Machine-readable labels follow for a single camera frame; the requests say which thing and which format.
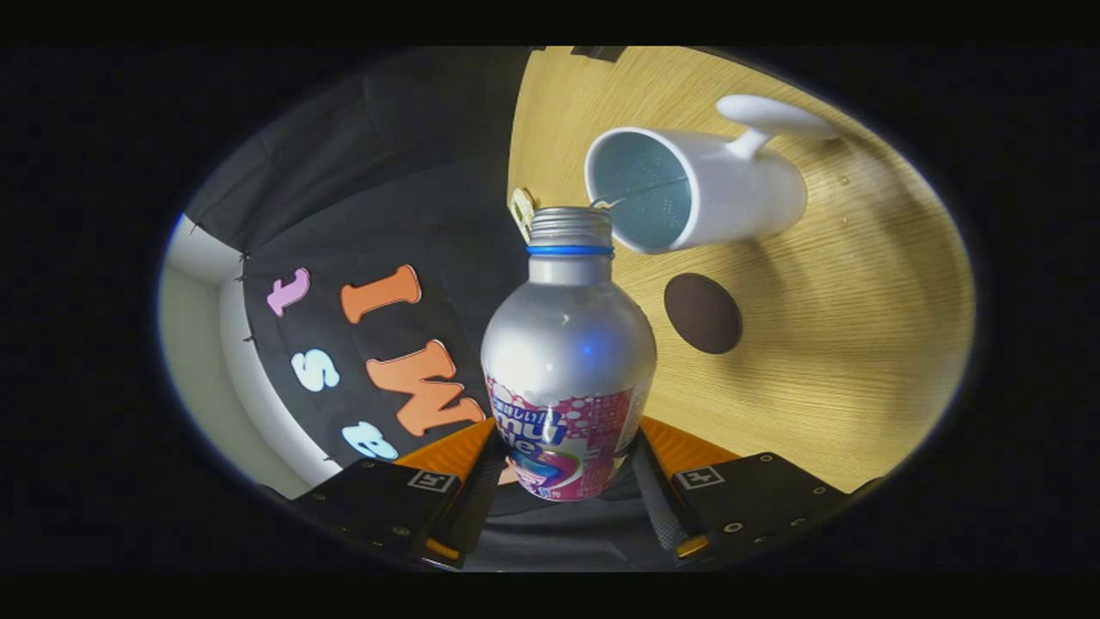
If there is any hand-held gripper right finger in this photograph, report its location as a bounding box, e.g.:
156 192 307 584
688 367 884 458
632 417 852 564

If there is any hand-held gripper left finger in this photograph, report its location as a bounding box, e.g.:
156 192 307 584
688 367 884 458
292 419 510 568

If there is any silver juice bottle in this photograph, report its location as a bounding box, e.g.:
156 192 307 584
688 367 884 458
480 206 658 501

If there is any dark brown round coaster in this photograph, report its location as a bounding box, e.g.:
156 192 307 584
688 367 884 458
663 273 743 355

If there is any white cup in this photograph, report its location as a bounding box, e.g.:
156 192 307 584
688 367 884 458
584 95 839 255

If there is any wooden table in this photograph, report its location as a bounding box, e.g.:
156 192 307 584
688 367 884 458
507 47 976 493

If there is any white divided snack dish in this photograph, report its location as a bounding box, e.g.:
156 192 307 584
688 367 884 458
510 187 538 243

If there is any black backdrop cloth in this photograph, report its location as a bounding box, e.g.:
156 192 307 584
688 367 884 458
185 47 538 469

